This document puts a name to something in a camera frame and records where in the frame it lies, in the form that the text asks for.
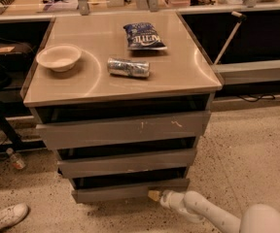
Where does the grey top drawer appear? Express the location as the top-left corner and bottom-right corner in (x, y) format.
(36, 111), (210, 150)

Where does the white sneaker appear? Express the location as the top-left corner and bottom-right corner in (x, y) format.
(0, 203), (29, 230)

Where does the plastic water bottle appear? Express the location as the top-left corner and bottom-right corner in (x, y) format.
(6, 148), (25, 170)

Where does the white stick black handle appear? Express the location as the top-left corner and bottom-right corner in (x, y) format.
(214, 11), (247, 65)

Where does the grey bottom drawer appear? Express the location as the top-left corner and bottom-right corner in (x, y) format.
(72, 167), (190, 203)

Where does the blue chip bag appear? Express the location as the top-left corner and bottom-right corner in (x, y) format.
(123, 22), (167, 50)

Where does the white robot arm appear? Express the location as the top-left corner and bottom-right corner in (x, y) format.
(148, 189), (280, 233)

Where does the black cable on floor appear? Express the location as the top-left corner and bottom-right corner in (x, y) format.
(236, 93), (276, 103)

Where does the grey middle drawer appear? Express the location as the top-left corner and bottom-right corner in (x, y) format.
(57, 149), (196, 179)

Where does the white bowl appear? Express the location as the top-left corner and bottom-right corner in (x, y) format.
(36, 44), (82, 72)

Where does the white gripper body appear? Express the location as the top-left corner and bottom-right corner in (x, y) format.
(159, 190), (185, 211)

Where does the black bag on shelf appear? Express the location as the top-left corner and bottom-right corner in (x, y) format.
(0, 43), (34, 71)

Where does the grey drawer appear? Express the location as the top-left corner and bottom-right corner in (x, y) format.
(36, 111), (210, 150)
(72, 167), (190, 203)
(57, 149), (196, 179)

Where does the grey drawer cabinet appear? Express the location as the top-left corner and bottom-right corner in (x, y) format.
(23, 12), (222, 203)

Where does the black stand leg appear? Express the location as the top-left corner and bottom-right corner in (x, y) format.
(0, 112), (22, 150)

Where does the silver crushed can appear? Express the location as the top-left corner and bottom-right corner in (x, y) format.
(107, 57), (150, 79)

